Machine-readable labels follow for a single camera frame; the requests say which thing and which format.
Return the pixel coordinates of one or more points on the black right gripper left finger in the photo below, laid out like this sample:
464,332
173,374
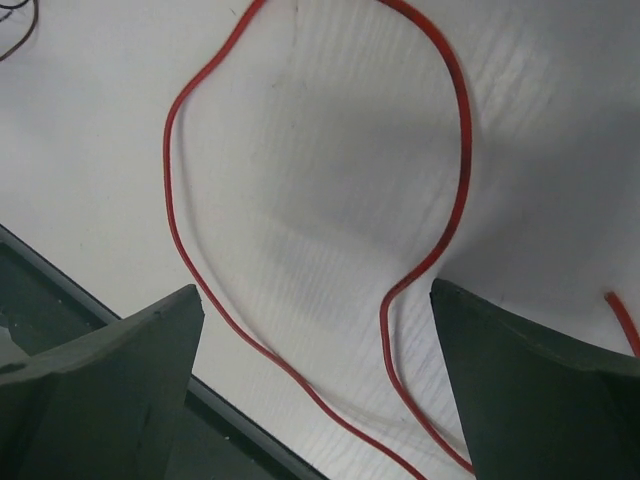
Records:
105,405

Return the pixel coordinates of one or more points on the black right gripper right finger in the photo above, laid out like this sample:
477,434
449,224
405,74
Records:
535,403

